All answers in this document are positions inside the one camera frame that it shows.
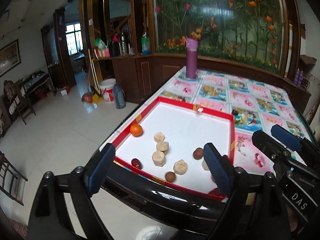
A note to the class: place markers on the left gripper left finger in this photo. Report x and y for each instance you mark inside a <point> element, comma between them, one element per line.
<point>49,218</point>

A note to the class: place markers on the beige cake cube front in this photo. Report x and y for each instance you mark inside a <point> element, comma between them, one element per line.
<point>205,166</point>

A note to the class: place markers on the purple thermos bottle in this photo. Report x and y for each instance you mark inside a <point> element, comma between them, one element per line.
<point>191,57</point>

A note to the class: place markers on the red jujube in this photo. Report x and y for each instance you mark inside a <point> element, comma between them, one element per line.
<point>216,192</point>
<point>136,163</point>

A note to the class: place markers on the grey thermos jug floor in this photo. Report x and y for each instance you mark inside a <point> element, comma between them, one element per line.
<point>119,97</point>

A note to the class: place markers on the purple spray bottles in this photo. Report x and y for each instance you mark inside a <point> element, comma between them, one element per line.
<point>298,77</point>

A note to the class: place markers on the white plastic bucket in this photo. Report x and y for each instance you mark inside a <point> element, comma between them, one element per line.
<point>106,87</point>

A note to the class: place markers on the brown longan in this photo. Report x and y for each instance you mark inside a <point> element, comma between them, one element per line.
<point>170,177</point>
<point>198,153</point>

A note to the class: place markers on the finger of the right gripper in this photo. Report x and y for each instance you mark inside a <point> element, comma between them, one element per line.
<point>275,151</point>
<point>285,134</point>

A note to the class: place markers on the floral plastic tablecloth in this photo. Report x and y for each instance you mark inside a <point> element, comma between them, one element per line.
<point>260,106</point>

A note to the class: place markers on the broom and dustpan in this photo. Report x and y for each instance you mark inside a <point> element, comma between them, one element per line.
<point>93,94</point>

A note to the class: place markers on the beige cake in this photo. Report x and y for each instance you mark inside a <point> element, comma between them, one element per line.
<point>159,137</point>

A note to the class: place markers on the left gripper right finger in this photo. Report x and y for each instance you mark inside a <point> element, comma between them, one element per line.
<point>254,209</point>

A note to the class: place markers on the dark jujube far left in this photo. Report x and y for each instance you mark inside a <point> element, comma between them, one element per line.
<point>235,112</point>

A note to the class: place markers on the red white tray box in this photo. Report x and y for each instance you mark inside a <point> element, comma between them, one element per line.
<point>186,127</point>

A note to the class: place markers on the green water bottle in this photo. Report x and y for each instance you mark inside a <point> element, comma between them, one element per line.
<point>145,44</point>

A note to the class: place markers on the wooden cabinet counter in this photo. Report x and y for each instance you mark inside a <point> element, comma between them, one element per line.
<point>140,76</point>

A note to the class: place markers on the orange tangerine back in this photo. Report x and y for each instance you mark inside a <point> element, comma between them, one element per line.
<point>136,130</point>

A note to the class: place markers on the wooden chair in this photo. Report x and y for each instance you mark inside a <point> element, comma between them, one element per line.
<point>11,179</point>

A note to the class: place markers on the beige cake cube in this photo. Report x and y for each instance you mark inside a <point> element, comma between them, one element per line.
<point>205,166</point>
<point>180,167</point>
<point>162,146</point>
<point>158,158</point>

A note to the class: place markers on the flower aquarium glass panel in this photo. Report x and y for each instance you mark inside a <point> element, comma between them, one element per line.
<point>244,31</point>

